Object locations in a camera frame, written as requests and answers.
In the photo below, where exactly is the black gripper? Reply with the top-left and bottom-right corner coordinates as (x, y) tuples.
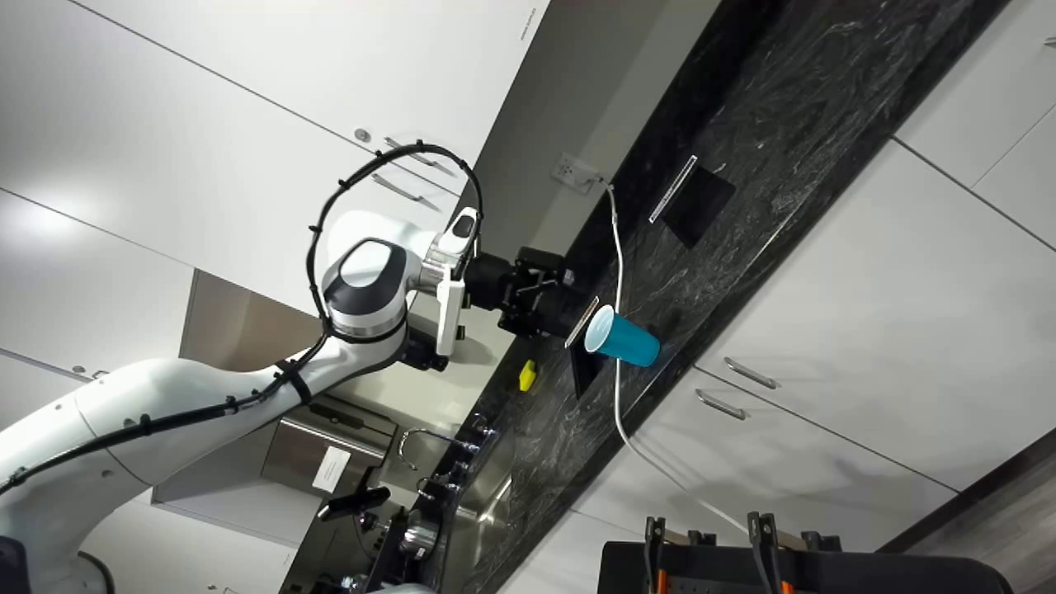
(471, 243), (599, 351)

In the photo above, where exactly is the blue and white cup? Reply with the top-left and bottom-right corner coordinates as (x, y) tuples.
(581, 303), (665, 373)

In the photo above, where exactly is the orange black clamp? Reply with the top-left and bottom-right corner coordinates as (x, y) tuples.
(641, 513), (674, 594)
(746, 507), (785, 594)

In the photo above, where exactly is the white paper label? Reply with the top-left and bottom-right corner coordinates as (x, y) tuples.
(311, 443), (353, 495)

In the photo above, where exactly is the white power cable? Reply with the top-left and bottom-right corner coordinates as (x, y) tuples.
(604, 182), (753, 534)

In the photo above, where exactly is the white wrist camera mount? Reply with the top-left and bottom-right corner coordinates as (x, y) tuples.
(432, 206), (485, 362)

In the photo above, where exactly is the white wall outlet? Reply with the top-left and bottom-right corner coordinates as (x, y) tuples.
(552, 154), (606, 191)

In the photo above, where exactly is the silver drawer handle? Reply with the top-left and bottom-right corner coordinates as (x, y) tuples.
(721, 352), (781, 392)
(694, 386), (753, 425)

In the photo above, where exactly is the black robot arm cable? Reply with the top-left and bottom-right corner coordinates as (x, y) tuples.
(0, 140), (489, 495)

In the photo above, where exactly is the black metal stand frame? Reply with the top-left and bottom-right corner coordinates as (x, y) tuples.
(596, 513), (1016, 594)

